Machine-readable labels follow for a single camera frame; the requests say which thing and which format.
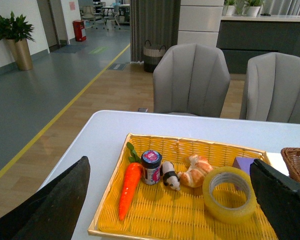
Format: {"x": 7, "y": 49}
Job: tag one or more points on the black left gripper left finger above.
{"x": 52, "y": 212}

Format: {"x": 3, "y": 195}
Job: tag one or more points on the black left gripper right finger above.
{"x": 279, "y": 198}

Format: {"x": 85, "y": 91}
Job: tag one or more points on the yellow tape roll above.
{"x": 228, "y": 195}

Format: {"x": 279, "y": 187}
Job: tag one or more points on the brown wicker basket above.
{"x": 291, "y": 157}

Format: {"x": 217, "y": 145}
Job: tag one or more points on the yellow woven basket tray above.
{"x": 158, "y": 212}

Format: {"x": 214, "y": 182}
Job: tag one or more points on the purple block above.
{"x": 243, "y": 163}

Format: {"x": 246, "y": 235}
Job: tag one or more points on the orange toy carrot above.
{"x": 131, "y": 180}

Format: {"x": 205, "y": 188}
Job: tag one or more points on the toy croissant bread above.
{"x": 199, "y": 167}

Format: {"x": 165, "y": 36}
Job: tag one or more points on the small jar with pink label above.
{"x": 151, "y": 163}

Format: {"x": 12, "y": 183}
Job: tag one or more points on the grey chair right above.
{"x": 271, "y": 91}

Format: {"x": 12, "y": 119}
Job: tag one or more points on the grey chair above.
{"x": 191, "y": 79}
{"x": 271, "y": 91}

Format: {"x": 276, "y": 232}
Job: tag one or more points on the toy panda figure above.
{"x": 169, "y": 176}

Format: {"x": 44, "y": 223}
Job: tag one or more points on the grey chair left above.
{"x": 191, "y": 79}

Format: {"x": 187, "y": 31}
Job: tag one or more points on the dark grey counter cabinet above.
{"x": 242, "y": 38}

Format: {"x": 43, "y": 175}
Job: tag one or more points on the potted plant in gold vase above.
{"x": 16, "y": 31}

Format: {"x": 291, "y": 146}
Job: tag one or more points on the red bin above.
{"x": 79, "y": 30}

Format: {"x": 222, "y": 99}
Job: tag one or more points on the white potted plant right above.
{"x": 252, "y": 7}

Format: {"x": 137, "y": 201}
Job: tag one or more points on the white potted plant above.
{"x": 252, "y": 7}
{"x": 229, "y": 7}

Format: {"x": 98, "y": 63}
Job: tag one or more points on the white potted plant left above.
{"x": 229, "y": 7}

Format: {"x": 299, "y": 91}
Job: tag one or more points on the office chair far background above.
{"x": 89, "y": 14}

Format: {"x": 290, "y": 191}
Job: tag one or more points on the office table far background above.
{"x": 118, "y": 13}

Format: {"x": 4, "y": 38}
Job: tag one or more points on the grey curtain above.
{"x": 153, "y": 20}

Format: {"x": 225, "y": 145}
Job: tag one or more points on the woven laundry basket with handles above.
{"x": 152, "y": 54}

